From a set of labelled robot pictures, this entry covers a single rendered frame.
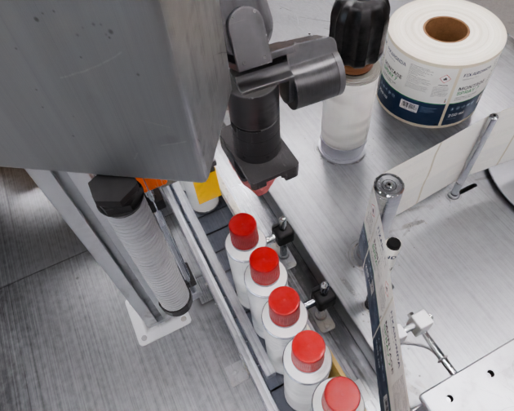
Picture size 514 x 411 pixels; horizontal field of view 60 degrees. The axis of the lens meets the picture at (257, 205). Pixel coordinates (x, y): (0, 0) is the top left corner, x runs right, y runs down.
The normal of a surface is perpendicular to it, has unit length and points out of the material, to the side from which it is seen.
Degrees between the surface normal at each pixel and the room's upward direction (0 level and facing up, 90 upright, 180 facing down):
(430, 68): 90
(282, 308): 2
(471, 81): 90
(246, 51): 61
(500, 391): 0
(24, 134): 90
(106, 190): 0
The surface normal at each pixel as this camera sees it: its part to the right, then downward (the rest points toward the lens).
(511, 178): -0.07, -0.56
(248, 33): 0.30, 0.39
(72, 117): -0.15, 0.82
